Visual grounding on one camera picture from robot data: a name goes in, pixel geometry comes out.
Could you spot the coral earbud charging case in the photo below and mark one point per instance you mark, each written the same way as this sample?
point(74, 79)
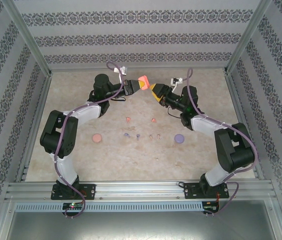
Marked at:
point(144, 83)

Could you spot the coral earbud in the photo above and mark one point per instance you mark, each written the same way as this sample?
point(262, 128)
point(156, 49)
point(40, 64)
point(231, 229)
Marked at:
point(154, 120)
point(128, 119)

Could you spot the purple round charging case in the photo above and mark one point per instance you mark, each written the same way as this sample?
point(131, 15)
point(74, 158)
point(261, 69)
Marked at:
point(179, 138)

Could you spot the purple earbud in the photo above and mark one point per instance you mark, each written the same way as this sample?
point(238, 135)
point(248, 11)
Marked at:
point(137, 136)
point(127, 135)

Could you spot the pink round charging case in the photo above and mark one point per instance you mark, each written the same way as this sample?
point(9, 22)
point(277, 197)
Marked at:
point(97, 138)

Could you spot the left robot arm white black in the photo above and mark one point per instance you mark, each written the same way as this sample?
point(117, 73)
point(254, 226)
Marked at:
point(66, 170)

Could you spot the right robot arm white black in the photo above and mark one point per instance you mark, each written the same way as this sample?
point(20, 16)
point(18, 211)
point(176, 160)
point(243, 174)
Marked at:
point(205, 125)

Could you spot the steel sheet panel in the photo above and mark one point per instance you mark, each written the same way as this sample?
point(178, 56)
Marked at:
point(140, 227)

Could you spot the thin wall base strip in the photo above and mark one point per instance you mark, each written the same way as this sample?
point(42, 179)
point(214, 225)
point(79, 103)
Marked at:
point(140, 67)

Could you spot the aluminium side floor rail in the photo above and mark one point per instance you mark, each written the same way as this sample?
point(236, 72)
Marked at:
point(35, 117)
point(238, 105)

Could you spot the aluminium frame post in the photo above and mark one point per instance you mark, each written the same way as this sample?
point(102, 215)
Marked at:
point(27, 37)
point(248, 37)

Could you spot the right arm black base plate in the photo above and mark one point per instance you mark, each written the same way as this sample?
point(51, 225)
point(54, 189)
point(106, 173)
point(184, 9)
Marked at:
point(190, 191)

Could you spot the aluminium mounting rail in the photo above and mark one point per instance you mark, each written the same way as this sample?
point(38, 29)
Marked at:
point(140, 190)

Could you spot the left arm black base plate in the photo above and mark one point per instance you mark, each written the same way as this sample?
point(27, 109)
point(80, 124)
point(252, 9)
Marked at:
point(89, 191)

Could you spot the aluminium frame bar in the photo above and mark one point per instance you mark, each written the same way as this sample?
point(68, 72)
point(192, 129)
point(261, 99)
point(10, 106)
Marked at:
point(3, 220)
point(280, 220)

